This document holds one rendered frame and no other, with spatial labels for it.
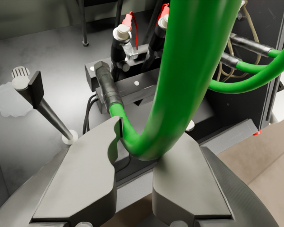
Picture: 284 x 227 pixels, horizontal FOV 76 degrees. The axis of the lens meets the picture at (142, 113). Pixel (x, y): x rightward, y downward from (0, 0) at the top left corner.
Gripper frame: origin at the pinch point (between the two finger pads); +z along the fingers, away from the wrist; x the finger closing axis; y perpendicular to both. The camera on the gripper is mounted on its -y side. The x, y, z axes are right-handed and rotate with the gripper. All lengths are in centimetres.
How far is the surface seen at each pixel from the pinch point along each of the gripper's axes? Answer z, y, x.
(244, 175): 97, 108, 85
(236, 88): 8.7, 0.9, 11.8
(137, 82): 28.1, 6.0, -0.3
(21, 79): 5.7, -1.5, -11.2
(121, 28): 17.4, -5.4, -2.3
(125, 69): 20.0, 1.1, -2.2
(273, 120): 30.0, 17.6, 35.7
